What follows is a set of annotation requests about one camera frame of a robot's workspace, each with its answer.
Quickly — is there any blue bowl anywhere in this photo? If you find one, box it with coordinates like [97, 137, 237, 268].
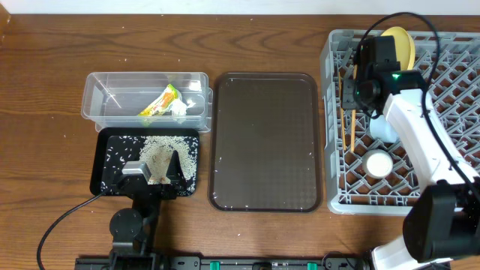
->
[369, 115, 399, 143]

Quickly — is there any yellow plate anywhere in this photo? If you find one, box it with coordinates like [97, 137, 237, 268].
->
[382, 26, 416, 71]

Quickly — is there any white tissue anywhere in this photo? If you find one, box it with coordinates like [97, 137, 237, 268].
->
[168, 98, 195, 117]

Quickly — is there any green snack wrapper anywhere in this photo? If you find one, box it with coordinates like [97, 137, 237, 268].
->
[138, 84, 182, 116]

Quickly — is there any white cup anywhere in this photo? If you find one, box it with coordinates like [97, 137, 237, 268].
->
[361, 149, 393, 179]

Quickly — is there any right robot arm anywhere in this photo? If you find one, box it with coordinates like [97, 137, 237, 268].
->
[342, 36, 479, 269]

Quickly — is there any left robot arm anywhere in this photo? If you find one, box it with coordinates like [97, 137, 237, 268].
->
[107, 151, 186, 270]

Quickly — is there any black waste tray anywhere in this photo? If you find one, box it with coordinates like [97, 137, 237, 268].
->
[89, 127, 200, 197]

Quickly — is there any grey dishwasher rack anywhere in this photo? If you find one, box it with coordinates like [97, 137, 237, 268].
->
[319, 29, 479, 216]

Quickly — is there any pile of rice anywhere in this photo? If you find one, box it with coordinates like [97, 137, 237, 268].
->
[100, 134, 199, 195]

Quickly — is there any clear plastic bin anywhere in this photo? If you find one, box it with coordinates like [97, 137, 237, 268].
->
[81, 72, 213, 132]

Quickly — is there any brown serving tray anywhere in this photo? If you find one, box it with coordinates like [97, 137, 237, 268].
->
[208, 72, 322, 213]

